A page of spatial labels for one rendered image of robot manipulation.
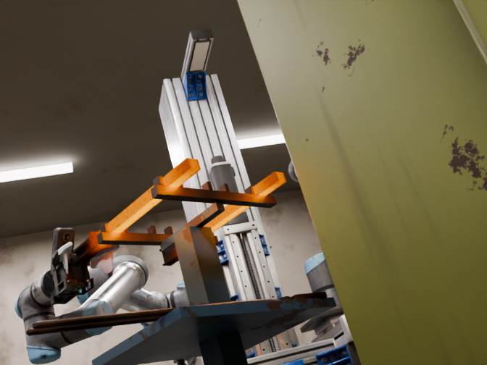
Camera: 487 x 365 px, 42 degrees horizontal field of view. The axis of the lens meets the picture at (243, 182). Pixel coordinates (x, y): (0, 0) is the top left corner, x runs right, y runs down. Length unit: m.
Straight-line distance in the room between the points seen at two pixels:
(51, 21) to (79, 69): 0.65
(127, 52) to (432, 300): 4.81
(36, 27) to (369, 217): 4.37
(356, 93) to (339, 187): 0.15
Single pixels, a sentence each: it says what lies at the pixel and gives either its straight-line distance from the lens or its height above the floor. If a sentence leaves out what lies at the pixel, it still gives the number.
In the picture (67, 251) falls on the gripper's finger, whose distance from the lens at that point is 1.43.
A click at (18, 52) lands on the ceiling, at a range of 5.38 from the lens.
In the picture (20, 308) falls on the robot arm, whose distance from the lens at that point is 1.68.
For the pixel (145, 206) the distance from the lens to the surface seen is 1.28.
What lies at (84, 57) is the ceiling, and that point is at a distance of 5.51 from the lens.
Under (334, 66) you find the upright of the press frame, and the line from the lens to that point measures 1.06.
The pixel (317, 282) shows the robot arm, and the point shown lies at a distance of 2.39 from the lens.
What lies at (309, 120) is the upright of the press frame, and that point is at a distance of 1.09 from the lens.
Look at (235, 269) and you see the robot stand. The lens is 2.42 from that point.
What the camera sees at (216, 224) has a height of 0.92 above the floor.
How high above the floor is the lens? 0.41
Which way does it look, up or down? 23 degrees up
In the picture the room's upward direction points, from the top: 17 degrees counter-clockwise
